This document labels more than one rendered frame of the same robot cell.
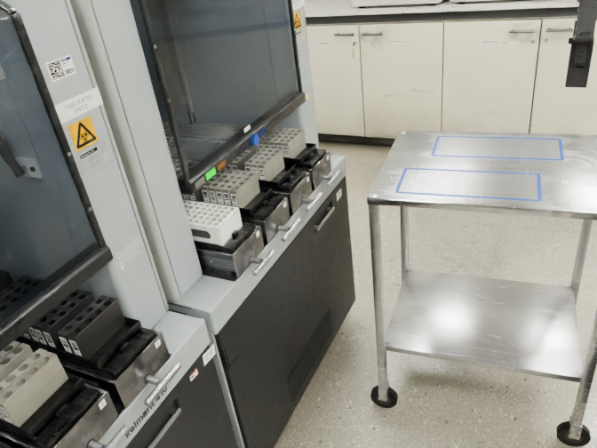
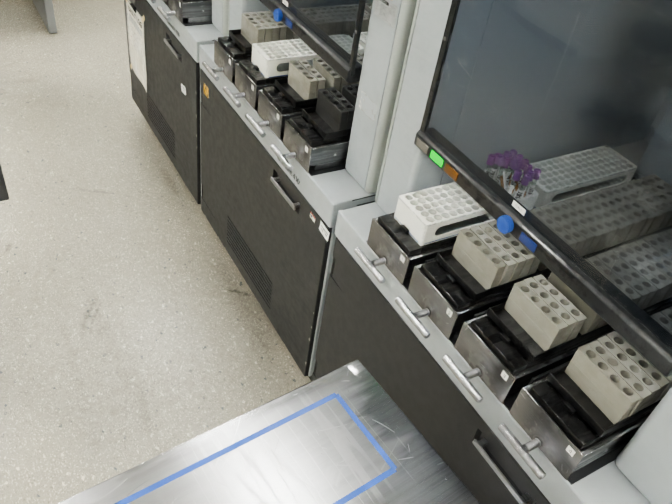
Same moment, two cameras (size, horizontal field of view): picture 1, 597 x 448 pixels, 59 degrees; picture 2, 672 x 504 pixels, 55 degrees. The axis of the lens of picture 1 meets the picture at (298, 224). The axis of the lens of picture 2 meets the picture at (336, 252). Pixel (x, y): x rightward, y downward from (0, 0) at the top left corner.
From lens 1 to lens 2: 162 cm
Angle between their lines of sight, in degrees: 86
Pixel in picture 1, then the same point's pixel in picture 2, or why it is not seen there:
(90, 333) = (323, 102)
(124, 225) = (375, 83)
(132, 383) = (289, 139)
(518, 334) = not seen: outside the picture
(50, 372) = (304, 84)
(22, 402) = (293, 75)
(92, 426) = (271, 117)
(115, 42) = not seen: outside the picture
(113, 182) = (384, 43)
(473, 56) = not seen: outside the picture
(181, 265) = (389, 184)
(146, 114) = (432, 29)
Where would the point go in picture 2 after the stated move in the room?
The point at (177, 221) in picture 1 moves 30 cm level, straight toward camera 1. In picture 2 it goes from (405, 150) to (266, 113)
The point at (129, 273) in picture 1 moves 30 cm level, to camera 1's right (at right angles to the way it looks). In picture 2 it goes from (360, 117) to (284, 176)
